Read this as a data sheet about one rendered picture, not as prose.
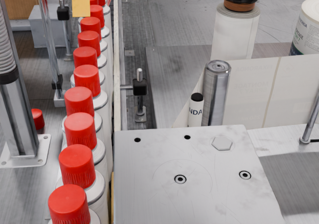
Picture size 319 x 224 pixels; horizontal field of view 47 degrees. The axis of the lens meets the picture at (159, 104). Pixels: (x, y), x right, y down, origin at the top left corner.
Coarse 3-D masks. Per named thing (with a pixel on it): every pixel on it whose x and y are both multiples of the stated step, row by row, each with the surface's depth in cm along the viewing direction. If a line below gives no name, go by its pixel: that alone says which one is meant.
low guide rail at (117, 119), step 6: (114, 0) 112; (114, 6) 108; (114, 12) 105; (114, 18) 102; (114, 24) 99; (114, 30) 96; (114, 36) 93; (114, 42) 90; (114, 48) 88; (114, 54) 86; (114, 60) 83; (114, 66) 81; (114, 72) 79; (114, 78) 77; (114, 84) 76; (114, 90) 74; (114, 96) 72; (114, 102) 71; (120, 102) 73; (114, 108) 69; (120, 108) 70; (114, 114) 68; (120, 114) 68; (114, 120) 66; (120, 120) 67; (114, 126) 65; (120, 126) 65
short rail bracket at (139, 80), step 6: (138, 72) 74; (138, 78) 75; (144, 78) 77; (138, 84) 75; (144, 84) 75; (138, 90) 76; (144, 90) 76; (138, 96) 78; (138, 102) 79; (138, 108) 80
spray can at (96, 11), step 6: (90, 6) 65; (96, 6) 65; (90, 12) 63; (96, 12) 63; (102, 12) 64; (102, 18) 65; (102, 24) 65; (102, 30) 66; (108, 30) 67; (102, 36) 66; (108, 36) 67; (108, 42) 67; (108, 48) 68; (108, 54) 69
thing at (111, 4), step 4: (112, 0) 121; (112, 4) 118; (112, 8) 116; (112, 12) 113; (112, 16) 111; (112, 20) 109; (112, 24) 107; (112, 28) 104; (112, 32) 102; (112, 36) 101; (112, 108) 75; (112, 120) 72; (112, 124) 71; (112, 128) 70; (112, 136) 68; (112, 140) 67; (112, 144) 66; (112, 148) 66
